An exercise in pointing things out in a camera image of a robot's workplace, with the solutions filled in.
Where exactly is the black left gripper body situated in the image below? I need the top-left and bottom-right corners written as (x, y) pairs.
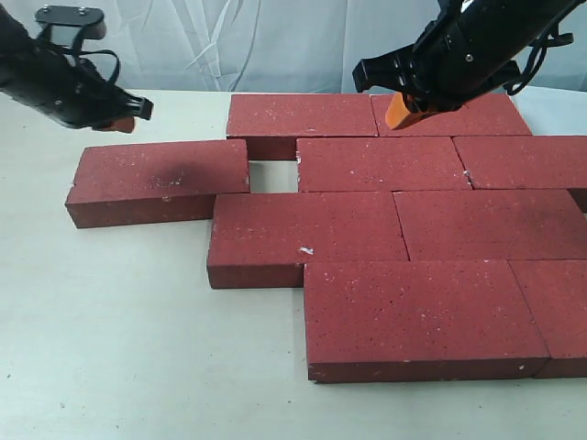
top-left (31, 57), bottom-right (154, 130)

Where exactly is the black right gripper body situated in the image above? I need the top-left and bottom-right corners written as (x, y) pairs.
top-left (352, 17), bottom-right (520, 113)

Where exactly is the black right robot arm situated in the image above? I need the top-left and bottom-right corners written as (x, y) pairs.
top-left (352, 0), bottom-right (581, 130)

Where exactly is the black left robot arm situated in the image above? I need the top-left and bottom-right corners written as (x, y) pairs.
top-left (1, 5), bottom-right (153, 133)

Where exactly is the red brick right second row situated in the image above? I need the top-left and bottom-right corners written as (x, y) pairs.
top-left (453, 136), bottom-right (586, 212)

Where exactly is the red brick right third row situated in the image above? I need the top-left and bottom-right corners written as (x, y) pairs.
top-left (393, 190), bottom-right (586, 260)

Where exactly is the red brick front large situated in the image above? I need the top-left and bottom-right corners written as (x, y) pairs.
top-left (304, 260), bottom-right (550, 383)

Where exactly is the pale blue backdrop curtain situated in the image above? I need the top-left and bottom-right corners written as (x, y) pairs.
top-left (0, 0), bottom-right (587, 96)

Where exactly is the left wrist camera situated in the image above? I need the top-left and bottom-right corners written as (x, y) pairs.
top-left (35, 5), bottom-right (106, 47)

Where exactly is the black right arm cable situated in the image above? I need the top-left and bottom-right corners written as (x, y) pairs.
top-left (504, 22), bottom-right (577, 97)

